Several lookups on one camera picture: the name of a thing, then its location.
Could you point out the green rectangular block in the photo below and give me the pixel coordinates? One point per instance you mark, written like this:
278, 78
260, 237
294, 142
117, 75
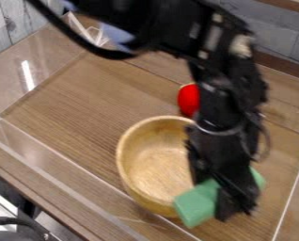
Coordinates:
195, 205

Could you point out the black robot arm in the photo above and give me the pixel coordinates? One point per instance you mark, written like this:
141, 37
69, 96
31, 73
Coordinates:
202, 33

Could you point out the light wooden bowl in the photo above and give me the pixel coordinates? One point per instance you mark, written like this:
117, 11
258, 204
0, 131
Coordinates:
152, 165

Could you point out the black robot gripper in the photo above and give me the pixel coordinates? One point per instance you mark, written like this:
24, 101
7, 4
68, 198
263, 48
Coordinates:
223, 146

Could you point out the clear acrylic corner bracket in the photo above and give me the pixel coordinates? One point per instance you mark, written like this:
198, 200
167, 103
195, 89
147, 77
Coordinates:
88, 29

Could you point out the black equipment with cable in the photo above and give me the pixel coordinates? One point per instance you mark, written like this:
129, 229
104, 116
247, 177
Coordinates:
21, 228

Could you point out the clear acrylic front wall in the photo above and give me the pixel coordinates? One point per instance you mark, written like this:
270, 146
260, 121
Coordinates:
95, 209

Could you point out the red toy strawberry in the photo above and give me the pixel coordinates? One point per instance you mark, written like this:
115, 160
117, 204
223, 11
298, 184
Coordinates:
188, 99

